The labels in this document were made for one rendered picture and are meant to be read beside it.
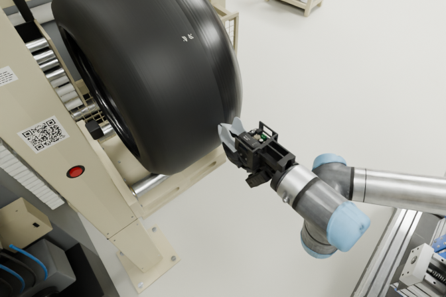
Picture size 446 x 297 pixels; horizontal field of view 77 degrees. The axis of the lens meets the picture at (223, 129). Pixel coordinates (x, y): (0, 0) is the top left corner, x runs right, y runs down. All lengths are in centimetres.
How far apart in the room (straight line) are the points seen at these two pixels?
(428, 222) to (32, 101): 185
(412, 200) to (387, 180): 5
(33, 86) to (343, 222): 60
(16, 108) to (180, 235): 133
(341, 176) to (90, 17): 59
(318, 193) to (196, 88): 31
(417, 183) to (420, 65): 268
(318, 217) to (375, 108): 217
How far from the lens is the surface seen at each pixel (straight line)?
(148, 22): 59
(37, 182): 83
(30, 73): 62
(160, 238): 180
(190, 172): 97
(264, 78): 260
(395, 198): 66
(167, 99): 56
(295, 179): 52
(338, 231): 50
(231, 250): 176
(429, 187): 67
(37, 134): 71
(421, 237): 187
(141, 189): 91
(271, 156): 55
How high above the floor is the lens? 170
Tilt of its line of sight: 52 degrees down
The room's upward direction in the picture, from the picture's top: straight up
